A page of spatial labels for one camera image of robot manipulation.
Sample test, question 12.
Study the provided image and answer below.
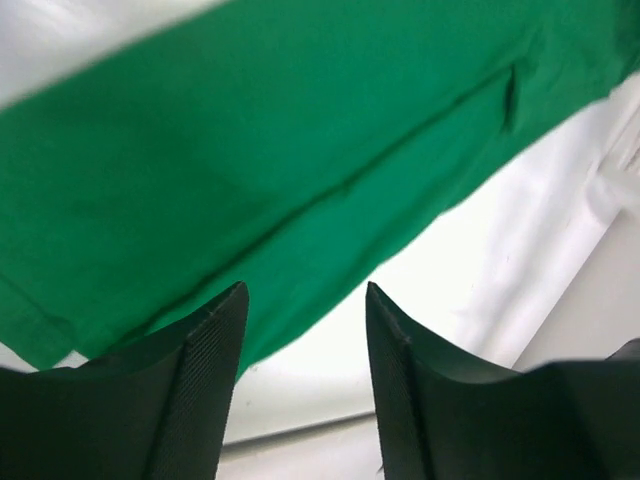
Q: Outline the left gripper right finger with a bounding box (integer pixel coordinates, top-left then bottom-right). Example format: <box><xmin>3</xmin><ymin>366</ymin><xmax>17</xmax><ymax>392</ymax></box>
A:
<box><xmin>366</xmin><ymin>284</ymin><xmax>639</xmax><ymax>479</ymax></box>

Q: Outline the green t shirt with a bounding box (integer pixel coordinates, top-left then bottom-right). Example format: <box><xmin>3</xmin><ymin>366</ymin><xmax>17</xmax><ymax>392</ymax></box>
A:
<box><xmin>1</xmin><ymin>1</ymin><xmax>639</xmax><ymax>370</ymax></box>

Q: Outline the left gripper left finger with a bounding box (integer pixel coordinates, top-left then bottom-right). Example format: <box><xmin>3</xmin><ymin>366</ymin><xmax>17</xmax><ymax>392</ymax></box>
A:
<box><xmin>1</xmin><ymin>282</ymin><xmax>249</xmax><ymax>479</ymax></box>

